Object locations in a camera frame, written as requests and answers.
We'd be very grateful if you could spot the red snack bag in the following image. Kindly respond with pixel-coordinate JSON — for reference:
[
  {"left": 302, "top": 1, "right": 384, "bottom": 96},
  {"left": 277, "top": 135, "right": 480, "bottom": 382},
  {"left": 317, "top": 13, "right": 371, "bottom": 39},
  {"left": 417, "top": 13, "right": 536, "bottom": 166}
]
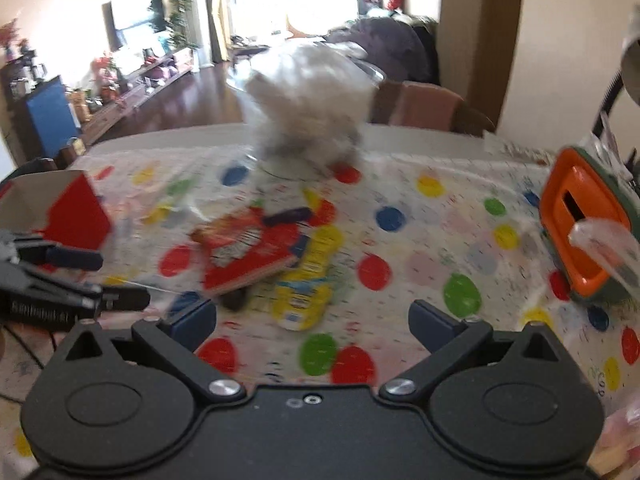
[{"left": 189, "top": 207, "right": 300, "bottom": 296}]

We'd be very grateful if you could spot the yellow minion snack pack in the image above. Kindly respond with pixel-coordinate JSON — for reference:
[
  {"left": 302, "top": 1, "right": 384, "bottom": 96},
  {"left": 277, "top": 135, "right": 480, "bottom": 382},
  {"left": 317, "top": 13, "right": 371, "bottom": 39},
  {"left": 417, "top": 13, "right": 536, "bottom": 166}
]
[{"left": 271, "top": 224, "right": 343, "bottom": 332}]

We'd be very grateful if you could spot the red cardboard box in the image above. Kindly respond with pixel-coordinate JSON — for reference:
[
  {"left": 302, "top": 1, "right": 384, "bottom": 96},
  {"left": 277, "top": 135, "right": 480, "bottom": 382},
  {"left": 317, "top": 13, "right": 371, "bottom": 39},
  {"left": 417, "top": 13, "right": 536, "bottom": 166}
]
[{"left": 0, "top": 170, "right": 112, "bottom": 250}]

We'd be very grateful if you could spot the blue cabinet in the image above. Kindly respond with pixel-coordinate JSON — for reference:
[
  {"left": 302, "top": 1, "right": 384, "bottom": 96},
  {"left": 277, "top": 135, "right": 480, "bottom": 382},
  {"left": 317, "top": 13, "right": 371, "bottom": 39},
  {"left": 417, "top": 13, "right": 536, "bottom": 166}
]
[{"left": 15, "top": 76, "right": 78, "bottom": 160}]

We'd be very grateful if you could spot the wooden tv console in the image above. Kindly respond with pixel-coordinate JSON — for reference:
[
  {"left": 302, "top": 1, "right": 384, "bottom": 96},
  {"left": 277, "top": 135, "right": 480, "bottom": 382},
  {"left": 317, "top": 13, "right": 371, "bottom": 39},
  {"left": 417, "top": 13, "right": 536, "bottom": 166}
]
[{"left": 80, "top": 47, "right": 198, "bottom": 146}]

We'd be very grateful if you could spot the colourful balloon tablecloth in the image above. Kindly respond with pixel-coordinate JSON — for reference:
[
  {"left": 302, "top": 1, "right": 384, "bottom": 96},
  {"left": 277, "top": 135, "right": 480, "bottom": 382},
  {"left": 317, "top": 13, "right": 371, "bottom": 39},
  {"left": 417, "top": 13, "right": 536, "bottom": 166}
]
[{"left": 1, "top": 145, "right": 639, "bottom": 479}]

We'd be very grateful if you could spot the white navy small packet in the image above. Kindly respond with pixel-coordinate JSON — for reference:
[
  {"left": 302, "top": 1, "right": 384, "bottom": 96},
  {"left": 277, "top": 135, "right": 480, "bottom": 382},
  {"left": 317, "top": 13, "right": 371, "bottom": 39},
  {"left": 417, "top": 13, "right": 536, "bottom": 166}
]
[{"left": 259, "top": 182, "right": 312, "bottom": 226}]

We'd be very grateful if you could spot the orange green tissue box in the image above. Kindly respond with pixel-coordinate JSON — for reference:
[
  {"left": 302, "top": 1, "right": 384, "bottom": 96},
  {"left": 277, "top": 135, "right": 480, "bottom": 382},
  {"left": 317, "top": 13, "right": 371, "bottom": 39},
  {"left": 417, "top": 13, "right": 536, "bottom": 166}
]
[{"left": 539, "top": 146, "right": 639, "bottom": 304}]

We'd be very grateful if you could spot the pink cloth on chair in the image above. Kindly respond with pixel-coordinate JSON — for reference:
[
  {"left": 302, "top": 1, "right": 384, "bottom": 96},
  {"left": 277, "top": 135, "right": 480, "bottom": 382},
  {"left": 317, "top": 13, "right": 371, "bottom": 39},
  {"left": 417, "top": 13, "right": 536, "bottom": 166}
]
[{"left": 390, "top": 82, "right": 463, "bottom": 131}]

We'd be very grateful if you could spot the television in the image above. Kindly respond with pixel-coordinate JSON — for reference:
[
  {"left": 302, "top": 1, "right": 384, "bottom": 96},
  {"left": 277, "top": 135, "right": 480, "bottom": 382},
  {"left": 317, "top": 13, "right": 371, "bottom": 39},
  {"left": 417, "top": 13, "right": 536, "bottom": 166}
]
[{"left": 102, "top": 0, "right": 166, "bottom": 52}]

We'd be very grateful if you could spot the clear plastic container with bags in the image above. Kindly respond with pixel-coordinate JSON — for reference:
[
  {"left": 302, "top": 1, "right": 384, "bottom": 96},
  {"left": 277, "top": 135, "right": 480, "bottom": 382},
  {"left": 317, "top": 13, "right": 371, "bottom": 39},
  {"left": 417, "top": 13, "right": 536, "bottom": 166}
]
[{"left": 227, "top": 39, "right": 386, "bottom": 181}]

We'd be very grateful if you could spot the clothes covered chair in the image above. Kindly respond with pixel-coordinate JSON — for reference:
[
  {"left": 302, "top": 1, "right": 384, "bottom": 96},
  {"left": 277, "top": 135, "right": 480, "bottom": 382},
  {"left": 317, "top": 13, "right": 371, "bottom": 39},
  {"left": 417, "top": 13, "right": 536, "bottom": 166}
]
[{"left": 324, "top": 13, "right": 440, "bottom": 86}]

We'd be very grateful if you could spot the silver desk lamp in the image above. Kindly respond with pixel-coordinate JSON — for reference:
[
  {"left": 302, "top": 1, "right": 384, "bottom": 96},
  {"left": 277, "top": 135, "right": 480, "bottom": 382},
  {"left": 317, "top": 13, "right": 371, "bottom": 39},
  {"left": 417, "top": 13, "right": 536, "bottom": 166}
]
[{"left": 592, "top": 6, "right": 639, "bottom": 138}]

